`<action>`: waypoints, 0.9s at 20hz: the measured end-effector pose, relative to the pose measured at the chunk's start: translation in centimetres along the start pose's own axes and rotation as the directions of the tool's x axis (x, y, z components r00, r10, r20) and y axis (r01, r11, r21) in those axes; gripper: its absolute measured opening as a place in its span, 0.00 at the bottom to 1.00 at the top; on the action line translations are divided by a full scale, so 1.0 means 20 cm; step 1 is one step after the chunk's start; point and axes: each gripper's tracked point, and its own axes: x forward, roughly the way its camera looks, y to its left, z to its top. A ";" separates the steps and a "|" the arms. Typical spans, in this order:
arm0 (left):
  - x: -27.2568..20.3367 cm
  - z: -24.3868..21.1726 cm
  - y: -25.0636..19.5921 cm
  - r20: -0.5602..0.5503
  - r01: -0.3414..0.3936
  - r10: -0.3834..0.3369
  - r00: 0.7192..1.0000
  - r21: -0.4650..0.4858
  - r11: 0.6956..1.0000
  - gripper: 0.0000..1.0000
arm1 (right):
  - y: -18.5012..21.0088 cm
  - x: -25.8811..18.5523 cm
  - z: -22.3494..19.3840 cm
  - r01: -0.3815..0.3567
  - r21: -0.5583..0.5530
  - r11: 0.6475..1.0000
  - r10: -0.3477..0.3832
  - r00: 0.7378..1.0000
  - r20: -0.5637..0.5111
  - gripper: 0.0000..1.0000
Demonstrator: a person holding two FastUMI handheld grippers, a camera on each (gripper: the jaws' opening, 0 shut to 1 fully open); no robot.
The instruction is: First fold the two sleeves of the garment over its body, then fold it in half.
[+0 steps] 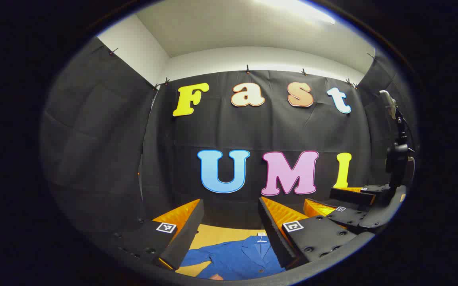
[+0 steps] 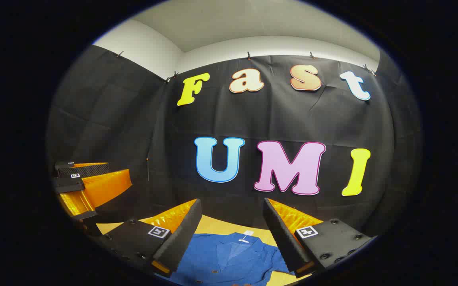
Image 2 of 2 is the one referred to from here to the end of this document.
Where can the row of black backdrop clips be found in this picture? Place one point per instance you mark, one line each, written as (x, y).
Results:
(248, 55)

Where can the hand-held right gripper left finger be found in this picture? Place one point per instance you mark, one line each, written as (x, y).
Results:
(177, 246)

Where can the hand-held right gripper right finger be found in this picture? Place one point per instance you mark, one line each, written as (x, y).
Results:
(282, 242)

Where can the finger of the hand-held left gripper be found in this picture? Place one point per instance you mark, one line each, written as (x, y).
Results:
(68, 185)
(90, 170)

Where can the black backdrop cloth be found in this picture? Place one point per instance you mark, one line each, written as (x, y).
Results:
(253, 119)

